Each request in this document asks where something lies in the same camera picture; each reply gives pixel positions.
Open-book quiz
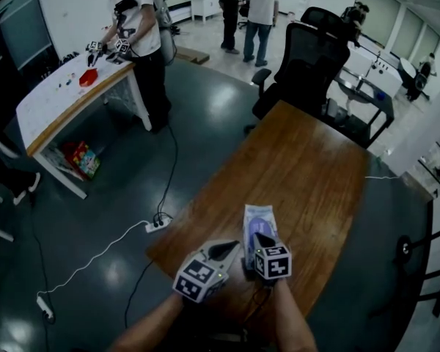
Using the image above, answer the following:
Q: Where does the person's right forearm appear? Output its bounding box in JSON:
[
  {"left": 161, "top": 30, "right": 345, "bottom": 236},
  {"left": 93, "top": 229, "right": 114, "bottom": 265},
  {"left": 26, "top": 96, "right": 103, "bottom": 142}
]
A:
[{"left": 270, "top": 278, "right": 318, "bottom": 352}]

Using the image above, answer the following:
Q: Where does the colourful red toy box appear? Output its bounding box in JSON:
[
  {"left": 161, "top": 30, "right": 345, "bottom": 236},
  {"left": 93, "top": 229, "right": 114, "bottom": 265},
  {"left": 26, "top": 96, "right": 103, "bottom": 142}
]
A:
[{"left": 61, "top": 140, "right": 102, "bottom": 181}]

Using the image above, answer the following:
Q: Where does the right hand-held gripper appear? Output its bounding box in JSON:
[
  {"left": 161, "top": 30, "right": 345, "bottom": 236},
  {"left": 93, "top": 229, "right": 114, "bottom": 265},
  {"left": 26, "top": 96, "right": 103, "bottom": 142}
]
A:
[{"left": 252, "top": 232, "right": 293, "bottom": 282}]

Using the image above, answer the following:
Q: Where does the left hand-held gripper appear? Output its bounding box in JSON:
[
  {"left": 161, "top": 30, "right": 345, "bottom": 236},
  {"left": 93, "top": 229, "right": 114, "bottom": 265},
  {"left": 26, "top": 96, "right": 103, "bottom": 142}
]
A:
[{"left": 172, "top": 239, "right": 241, "bottom": 304}]

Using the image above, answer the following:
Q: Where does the white power strip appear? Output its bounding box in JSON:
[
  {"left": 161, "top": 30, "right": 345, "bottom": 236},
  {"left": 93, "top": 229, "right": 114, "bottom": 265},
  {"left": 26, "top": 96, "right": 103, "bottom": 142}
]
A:
[
  {"left": 144, "top": 216, "right": 174, "bottom": 234},
  {"left": 36, "top": 295, "right": 56, "bottom": 321}
]

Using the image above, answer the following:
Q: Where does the white power cable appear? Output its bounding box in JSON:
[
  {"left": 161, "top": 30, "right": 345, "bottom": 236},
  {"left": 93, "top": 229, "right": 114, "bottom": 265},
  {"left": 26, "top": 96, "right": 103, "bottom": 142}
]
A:
[{"left": 37, "top": 219, "right": 150, "bottom": 297}]

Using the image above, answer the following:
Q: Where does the black table with sink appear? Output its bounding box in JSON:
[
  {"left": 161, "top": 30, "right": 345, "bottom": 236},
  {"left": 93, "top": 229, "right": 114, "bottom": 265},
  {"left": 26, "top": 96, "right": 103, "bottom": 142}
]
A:
[{"left": 325, "top": 65, "right": 395, "bottom": 150}]

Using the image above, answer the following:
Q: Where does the round white table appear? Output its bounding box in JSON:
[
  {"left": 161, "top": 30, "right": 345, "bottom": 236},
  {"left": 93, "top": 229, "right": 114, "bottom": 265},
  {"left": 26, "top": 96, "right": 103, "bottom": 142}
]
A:
[{"left": 399, "top": 56, "right": 419, "bottom": 88}]

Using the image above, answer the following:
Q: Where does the white counter cabinet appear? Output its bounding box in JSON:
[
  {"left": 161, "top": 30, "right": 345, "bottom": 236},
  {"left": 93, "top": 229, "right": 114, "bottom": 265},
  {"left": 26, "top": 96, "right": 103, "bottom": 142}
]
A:
[{"left": 345, "top": 34, "right": 405, "bottom": 99}]

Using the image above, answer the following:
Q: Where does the black mesh office chair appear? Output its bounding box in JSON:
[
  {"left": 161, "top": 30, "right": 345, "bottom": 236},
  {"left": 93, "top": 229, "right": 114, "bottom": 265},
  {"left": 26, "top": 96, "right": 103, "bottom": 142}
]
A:
[{"left": 243, "top": 6, "right": 351, "bottom": 136}]

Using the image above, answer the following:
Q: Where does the black coat rack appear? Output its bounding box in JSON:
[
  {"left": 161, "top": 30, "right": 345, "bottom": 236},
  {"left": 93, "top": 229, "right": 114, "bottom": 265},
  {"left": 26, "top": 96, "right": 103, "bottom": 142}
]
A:
[{"left": 393, "top": 221, "right": 440, "bottom": 264}]

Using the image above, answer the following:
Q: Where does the blue and white packet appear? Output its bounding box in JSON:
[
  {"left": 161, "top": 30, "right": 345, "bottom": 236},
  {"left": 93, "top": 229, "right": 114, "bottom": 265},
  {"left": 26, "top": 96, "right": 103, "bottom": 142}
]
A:
[{"left": 243, "top": 204, "right": 280, "bottom": 271}]

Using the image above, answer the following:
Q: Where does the black television stand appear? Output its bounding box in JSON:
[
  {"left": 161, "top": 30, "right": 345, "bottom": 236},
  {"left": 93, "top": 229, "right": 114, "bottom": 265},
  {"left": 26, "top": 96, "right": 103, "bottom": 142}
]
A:
[{"left": 367, "top": 257, "right": 440, "bottom": 319}]

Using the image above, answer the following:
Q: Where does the white table with wooden edge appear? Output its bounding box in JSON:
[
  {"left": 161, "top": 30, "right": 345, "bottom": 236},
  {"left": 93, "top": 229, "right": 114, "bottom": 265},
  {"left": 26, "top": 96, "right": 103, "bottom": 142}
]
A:
[{"left": 15, "top": 54, "right": 153, "bottom": 201}]

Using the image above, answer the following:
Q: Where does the person's left forearm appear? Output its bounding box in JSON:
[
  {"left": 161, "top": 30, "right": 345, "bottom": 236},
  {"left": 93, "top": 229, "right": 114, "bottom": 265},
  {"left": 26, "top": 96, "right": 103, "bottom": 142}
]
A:
[{"left": 109, "top": 293, "right": 186, "bottom": 352}]

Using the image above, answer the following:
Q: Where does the black power cable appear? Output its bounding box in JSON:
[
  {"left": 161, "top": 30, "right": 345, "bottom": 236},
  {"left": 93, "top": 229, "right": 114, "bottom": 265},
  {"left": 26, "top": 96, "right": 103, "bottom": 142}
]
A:
[{"left": 156, "top": 122, "right": 180, "bottom": 227}]

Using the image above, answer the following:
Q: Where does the small white side table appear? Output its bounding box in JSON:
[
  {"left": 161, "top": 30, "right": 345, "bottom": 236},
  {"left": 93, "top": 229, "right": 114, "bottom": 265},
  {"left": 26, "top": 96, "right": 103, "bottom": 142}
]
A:
[{"left": 189, "top": 0, "right": 224, "bottom": 23}]

